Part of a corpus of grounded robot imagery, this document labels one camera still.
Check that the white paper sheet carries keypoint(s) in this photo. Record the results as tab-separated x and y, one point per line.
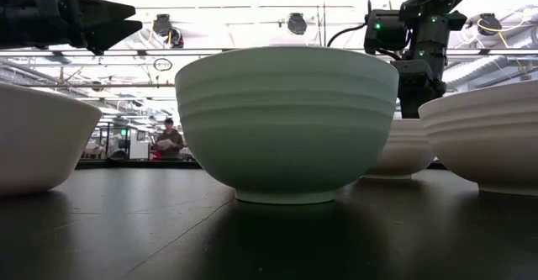
165	144

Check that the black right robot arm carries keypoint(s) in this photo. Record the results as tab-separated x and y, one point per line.
433	2

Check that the mint green bowl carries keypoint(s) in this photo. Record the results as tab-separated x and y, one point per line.
286	124

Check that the person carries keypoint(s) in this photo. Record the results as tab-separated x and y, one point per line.
170	139

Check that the cream bowl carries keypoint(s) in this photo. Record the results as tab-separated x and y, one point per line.
38	141

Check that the horizontal metal ceiling rail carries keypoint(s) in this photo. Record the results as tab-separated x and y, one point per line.
168	52

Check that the large white ribbed bowl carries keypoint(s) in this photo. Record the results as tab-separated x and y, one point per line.
487	137

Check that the white cabinet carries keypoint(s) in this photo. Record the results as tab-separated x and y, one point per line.
138	145

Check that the small white ribbed bowl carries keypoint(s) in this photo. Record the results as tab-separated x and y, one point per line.
405	149

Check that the red cart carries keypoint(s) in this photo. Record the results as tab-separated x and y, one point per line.
155	154

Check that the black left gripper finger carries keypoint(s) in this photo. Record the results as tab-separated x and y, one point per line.
111	8
113	34

